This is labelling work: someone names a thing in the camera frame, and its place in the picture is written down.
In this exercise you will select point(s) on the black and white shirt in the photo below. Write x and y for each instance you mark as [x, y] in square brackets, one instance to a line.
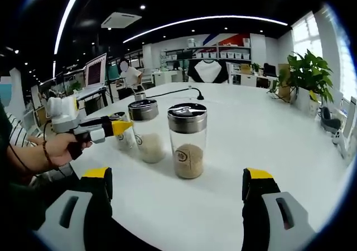
[207, 71]

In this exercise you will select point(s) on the teal panel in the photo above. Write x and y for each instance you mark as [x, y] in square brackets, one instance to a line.
[113, 72]

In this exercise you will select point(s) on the ceiling air conditioner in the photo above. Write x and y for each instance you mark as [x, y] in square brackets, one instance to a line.
[121, 19]

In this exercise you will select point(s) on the tall seasoning bottle brown contents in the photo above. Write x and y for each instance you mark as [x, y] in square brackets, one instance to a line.
[188, 161]

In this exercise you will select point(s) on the white laptop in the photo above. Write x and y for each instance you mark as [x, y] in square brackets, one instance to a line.
[96, 71]

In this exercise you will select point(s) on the narrow window with blinds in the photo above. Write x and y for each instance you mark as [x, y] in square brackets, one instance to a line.
[305, 36]

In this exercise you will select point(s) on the brown cardboard box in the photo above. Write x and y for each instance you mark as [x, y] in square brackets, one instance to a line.
[284, 67]

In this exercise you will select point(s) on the white cabinet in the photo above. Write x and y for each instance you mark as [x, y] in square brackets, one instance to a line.
[167, 78]

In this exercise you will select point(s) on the person's left hand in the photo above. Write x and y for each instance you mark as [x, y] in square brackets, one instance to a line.
[60, 152]

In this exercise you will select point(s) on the grey headphones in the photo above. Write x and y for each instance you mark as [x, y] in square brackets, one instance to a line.
[332, 124]

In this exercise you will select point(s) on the tall seasoning bottle white contents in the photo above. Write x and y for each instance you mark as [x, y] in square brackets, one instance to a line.
[150, 150]

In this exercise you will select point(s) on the black laptop stand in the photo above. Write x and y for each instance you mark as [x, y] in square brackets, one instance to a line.
[89, 106]

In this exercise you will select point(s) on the wide window with blinds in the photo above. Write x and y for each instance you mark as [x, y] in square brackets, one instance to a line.
[348, 67]

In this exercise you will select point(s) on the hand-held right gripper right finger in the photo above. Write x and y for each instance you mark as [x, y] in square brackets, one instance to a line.
[256, 206]

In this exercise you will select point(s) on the tall white tumbler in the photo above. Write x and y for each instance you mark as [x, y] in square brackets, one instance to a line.
[350, 117]

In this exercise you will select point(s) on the small seasoning bottle white contents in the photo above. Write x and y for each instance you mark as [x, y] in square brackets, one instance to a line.
[125, 143]

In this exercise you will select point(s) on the green potted plant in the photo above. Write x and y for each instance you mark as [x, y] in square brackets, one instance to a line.
[309, 69]

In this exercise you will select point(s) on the row of white storage bins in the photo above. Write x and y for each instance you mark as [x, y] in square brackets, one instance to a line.
[228, 55]

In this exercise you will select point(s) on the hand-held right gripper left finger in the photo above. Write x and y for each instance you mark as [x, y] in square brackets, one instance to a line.
[94, 206]

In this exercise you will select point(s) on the white game controller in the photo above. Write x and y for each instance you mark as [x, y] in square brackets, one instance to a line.
[338, 139]

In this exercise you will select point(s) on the white storage container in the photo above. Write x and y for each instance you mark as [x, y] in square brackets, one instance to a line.
[246, 42]

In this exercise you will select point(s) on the metal storage shelf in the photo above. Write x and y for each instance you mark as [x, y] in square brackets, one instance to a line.
[217, 51]

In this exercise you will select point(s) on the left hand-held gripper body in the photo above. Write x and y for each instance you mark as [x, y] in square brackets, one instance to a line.
[64, 111]

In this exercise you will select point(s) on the long ceiling light strip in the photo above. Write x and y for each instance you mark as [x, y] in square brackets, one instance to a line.
[62, 19]
[217, 17]

